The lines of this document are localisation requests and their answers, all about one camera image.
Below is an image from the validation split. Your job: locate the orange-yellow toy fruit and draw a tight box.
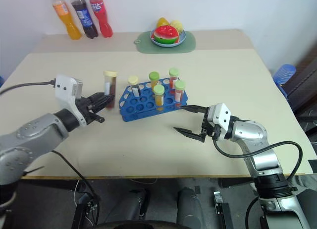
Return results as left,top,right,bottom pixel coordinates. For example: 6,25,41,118
156,17,171,28

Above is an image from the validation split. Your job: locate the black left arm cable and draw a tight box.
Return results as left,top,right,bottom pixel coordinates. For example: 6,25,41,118
0,80,57,96

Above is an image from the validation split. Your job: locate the orange soda bottle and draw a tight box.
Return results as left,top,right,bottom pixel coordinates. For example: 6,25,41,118
50,0,83,40

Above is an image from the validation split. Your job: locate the green-capped red test tube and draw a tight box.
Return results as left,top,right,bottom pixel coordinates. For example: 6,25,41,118
174,80,187,109
168,68,180,90

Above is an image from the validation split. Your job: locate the red soda bottle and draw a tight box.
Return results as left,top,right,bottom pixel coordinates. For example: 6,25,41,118
88,0,113,39

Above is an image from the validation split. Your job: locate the black metal frame bracket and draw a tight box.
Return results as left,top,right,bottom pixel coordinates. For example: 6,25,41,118
212,190,234,229

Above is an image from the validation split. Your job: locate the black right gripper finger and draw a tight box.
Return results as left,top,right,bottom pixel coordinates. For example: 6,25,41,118
173,126,207,143
180,105,209,115

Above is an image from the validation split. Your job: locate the green placemat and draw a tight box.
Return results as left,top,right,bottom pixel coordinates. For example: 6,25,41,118
134,30,197,55

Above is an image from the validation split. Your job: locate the light blue plate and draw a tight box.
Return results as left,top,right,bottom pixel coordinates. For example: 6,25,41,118
150,28,188,49

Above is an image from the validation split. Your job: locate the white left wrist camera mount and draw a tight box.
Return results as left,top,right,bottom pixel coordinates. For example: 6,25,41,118
53,74,87,127

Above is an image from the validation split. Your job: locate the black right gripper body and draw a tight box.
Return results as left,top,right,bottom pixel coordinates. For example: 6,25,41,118
201,111,221,140

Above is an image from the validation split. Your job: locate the toy watermelon slice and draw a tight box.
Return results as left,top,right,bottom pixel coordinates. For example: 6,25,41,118
153,25,180,45

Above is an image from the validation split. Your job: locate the dark brown cabinet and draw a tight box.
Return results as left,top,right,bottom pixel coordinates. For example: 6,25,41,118
286,48,317,139

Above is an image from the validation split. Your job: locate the dark rounded shape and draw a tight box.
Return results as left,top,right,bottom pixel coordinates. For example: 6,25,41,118
176,186,215,229
120,188,151,220

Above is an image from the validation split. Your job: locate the thin white wire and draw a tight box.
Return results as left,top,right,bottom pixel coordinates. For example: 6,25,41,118
73,178,83,203

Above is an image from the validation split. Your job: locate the dark cola bottle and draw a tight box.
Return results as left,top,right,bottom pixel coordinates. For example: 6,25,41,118
70,0,99,39

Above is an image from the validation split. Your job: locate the green-capped orange test tube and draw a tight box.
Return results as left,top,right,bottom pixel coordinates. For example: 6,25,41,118
148,71,160,91
153,85,165,111

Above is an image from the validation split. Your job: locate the cream-capped dark labelled test tube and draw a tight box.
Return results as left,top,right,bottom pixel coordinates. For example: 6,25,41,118
127,75,142,97

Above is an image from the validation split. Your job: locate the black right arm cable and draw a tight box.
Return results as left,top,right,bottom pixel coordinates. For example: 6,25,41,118
212,129,304,190

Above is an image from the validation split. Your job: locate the cream-capped dark red test tube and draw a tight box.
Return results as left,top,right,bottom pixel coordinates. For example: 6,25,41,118
103,70,118,112

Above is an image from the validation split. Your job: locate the blue test tube rack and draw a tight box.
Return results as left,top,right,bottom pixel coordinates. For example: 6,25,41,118
118,77,190,122

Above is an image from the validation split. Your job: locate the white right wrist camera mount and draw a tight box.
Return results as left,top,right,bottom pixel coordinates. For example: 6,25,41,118
207,103,234,141

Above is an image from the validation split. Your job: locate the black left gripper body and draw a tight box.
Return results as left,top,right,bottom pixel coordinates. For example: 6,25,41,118
75,95,106,127

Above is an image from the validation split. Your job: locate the blue plastic stool stack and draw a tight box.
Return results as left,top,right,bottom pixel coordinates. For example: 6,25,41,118
272,63,297,99

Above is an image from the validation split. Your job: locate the black cable under table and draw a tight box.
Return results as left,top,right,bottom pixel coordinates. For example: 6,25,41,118
50,150,101,229

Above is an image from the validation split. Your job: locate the pale yellow toy fruit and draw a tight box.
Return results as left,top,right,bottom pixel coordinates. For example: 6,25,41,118
169,19,186,34

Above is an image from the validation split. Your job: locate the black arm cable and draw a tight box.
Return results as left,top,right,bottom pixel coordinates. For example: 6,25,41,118
0,80,57,96
212,129,304,190

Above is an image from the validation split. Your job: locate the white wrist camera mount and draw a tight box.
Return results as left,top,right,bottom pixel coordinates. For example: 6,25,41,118
53,74,87,127
207,103,234,141

